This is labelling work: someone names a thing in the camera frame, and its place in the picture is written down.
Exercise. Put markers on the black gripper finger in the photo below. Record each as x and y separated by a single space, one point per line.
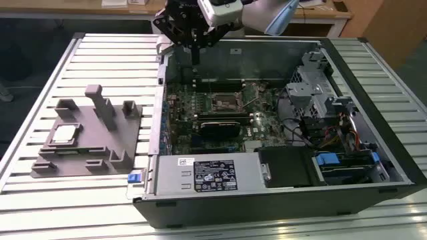
167 27
218 35

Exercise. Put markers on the silver CPU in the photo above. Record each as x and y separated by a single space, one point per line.
64 135

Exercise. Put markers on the CPU socket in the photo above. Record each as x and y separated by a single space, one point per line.
225 102

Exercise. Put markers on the small white sticker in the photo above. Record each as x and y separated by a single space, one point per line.
235 51

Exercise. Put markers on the black RAM slot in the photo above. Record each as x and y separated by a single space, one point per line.
222 87
222 90
223 113
222 81
222 84

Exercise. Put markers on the wooden desk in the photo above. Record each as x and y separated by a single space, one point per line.
67 10
330 13

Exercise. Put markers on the silver metal drive cage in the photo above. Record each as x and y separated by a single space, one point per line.
302 96

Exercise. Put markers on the black graphics card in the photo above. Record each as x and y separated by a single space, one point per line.
221 130

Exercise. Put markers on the green motherboard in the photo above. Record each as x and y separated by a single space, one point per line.
267 130

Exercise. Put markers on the silver chipset heatsink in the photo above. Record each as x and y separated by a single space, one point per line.
254 145

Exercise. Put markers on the white barcode sticker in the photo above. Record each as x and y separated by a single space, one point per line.
186 161

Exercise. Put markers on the brown wooden cabinet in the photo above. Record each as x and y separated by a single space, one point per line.
394 25

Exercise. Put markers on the grey parts rack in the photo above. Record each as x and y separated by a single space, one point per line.
90 150

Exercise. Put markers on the black rating label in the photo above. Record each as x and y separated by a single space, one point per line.
214 175

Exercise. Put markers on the black plastic bay cover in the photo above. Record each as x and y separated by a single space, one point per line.
287 167

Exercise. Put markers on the green RAM stick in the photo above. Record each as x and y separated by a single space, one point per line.
67 151

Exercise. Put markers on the blue disk carrier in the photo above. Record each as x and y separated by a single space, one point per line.
325 160

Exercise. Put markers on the grey power supply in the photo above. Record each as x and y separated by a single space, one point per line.
167 180

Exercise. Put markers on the blue case latch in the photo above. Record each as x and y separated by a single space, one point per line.
134 178

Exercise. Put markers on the blue plastic clip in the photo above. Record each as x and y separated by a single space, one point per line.
374 157

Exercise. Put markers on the black PC case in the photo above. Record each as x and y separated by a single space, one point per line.
267 212

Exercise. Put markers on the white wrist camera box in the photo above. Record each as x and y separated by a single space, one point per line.
223 12

